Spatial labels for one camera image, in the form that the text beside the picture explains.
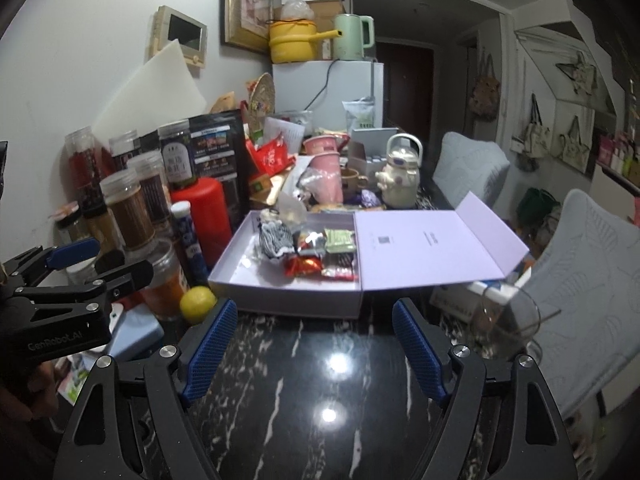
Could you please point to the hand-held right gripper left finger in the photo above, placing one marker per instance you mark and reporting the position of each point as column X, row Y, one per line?
column 210, row 355

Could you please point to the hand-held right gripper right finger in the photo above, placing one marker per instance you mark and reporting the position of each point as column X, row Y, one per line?
column 420, row 355

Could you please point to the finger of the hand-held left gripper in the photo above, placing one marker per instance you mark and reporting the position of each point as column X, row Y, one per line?
column 70, row 252
column 125, row 272

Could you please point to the lavender gift box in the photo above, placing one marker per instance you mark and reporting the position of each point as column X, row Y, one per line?
column 415, row 250

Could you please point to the red white snack packet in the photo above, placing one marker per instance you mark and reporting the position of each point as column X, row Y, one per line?
column 340, row 266

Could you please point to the red gold candy packet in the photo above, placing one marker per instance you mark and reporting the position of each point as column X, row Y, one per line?
column 302, row 266

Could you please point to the beige doll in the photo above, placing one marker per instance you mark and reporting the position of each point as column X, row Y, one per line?
column 275, row 240

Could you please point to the clear snack bag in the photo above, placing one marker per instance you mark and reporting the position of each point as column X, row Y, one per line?
column 310, row 241

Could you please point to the clear zip bag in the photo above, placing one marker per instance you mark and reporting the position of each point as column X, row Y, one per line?
column 292, row 210

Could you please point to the person's left hand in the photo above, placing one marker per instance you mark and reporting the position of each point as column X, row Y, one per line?
column 27, row 392

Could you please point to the jar of nuts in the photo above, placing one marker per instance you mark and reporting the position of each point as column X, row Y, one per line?
column 75, row 225

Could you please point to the large clear jar orange contents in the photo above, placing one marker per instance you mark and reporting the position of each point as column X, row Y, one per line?
column 167, row 285

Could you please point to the yellow lemon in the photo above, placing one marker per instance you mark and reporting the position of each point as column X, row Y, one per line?
column 197, row 305

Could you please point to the jar of brown powder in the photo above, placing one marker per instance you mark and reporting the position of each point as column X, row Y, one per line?
column 130, row 215

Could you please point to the light blue box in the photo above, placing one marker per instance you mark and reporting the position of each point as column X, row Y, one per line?
column 140, row 332

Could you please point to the white blue carton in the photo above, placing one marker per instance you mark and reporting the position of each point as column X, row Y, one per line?
column 455, row 302

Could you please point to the blue tablet tube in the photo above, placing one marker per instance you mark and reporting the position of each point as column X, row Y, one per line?
column 192, row 250

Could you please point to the tall jar of red berries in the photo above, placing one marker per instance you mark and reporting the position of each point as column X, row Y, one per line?
column 85, row 175

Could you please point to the jar of dark contents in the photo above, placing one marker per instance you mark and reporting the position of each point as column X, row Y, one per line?
column 152, row 195

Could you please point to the glass mug with cartoon print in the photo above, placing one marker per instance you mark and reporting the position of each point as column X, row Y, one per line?
column 505, row 340

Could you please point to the red canister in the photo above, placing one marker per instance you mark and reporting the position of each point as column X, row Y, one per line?
column 210, row 220

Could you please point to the clear jar with black label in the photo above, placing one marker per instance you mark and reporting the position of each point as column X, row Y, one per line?
column 122, row 152

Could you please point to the dark jar with white label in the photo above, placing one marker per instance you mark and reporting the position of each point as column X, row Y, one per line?
column 177, row 160

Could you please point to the metal spoon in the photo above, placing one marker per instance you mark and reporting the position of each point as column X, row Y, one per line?
column 545, row 317

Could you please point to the black product box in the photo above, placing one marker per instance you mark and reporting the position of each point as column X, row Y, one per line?
column 217, row 150

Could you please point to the purple candy wrapper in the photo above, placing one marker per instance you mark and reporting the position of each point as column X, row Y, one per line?
column 371, row 199

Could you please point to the cream bear-shaped bottle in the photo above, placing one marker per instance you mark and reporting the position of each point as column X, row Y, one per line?
column 400, row 175

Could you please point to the white foam board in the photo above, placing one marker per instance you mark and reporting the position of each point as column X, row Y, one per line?
column 155, row 90

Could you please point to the brown mug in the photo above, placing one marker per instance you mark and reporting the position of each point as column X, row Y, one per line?
column 352, row 182

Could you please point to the red gift packet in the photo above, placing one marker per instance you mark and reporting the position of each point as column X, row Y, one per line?
column 272, row 157

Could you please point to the chair with light quilted cover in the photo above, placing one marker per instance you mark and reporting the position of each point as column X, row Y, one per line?
column 590, row 270
column 465, row 170

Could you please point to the green bag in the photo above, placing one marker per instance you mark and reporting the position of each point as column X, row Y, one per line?
column 537, row 205

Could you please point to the pink ribbed tumbler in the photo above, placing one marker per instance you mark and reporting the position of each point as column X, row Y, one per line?
column 327, row 180

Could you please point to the white paper sheet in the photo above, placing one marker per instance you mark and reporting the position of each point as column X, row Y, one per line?
column 287, row 132

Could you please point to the grey open carton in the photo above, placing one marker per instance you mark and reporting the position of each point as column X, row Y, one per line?
column 370, row 142

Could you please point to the woven straw fan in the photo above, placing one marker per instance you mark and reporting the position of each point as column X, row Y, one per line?
column 262, row 92

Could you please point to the pink cup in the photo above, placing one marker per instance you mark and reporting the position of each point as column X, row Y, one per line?
column 322, row 145

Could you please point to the printed canvas tote bag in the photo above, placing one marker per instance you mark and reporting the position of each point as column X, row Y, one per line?
column 535, row 137
column 574, row 150

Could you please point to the green white pouch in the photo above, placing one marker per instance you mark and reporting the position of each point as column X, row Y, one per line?
column 360, row 115

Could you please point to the brown hanging bag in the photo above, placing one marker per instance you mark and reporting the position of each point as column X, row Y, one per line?
column 486, row 92

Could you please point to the white mini fridge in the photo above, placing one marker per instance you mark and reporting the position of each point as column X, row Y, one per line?
column 350, row 85

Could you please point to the row of bottles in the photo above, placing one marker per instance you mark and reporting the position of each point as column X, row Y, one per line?
column 625, row 155

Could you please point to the gold framed picture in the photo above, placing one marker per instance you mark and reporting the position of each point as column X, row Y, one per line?
column 247, row 5

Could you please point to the white bag on pot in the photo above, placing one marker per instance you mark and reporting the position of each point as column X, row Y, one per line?
column 296, row 10

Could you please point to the star-shaped hanging bag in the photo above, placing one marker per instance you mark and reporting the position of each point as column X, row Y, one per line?
column 580, row 77

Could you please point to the green electric kettle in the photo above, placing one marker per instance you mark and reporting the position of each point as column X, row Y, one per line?
column 350, row 37

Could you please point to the wooden framed wall panel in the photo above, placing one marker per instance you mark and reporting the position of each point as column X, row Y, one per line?
column 185, row 32

